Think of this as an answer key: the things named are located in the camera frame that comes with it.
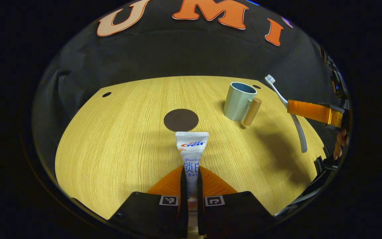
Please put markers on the black backdrop cloth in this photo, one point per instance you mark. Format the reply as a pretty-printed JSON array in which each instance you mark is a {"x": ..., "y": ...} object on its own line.
[{"x": 177, "y": 53}]

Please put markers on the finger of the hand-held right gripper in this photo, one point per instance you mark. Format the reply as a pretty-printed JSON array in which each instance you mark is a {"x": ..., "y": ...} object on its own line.
[{"x": 310, "y": 112}]

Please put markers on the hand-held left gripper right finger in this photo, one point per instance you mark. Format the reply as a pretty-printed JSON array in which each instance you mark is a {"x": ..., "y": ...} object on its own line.
[{"x": 237, "y": 212}]

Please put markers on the pale blue toothbrush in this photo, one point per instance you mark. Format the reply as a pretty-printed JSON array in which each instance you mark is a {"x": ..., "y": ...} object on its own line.
[{"x": 298, "y": 131}]

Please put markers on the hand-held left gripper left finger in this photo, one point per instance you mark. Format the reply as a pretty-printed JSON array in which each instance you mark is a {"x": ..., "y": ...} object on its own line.
[{"x": 151, "y": 215}]

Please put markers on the white toothpaste tube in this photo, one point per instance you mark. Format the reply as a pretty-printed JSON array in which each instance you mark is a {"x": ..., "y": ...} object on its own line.
[{"x": 191, "y": 149}]

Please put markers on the brown round coaster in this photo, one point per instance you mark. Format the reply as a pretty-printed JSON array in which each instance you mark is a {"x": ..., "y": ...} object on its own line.
[{"x": 181, "y": 120}]

